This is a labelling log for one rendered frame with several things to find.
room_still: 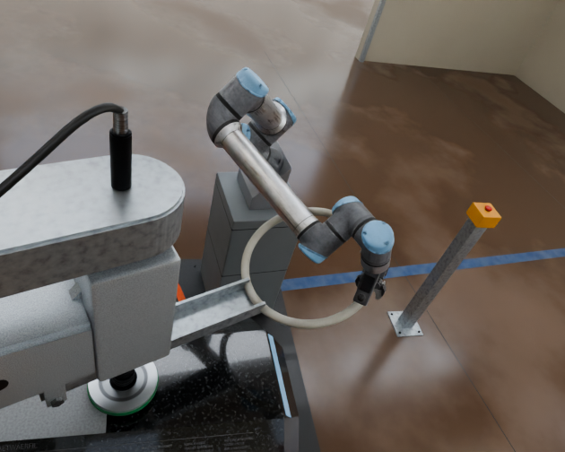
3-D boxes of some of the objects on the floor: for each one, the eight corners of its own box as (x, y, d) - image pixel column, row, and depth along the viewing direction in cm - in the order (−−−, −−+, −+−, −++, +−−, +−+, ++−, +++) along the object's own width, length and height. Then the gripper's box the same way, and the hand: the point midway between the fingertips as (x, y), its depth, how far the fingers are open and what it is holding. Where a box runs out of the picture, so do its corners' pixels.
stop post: (422, 335, 308) (513, 222, 236) (397, 336, 302) (482, 221, 230) (411, 311, 322) (493, 197, 250) (386, 312, 316) (463, 195, 244)
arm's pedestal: (191, 265, 305) (205, 165, 249) (260, 259, 324) (288, 165, 268) (205, 327, 273) (226, 229, 217) (282, 317, 292) (318, 223, 236)
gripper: (399, 256, 142) (392, 287, 160) (362, 243, 146) (360, 273, 164) (389, 278, 138) (384, 307, 156) (352, 264, 142) (351, 293, 160)
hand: (369, 295), depth 157 cm, fingers closed on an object, 5 cm apart
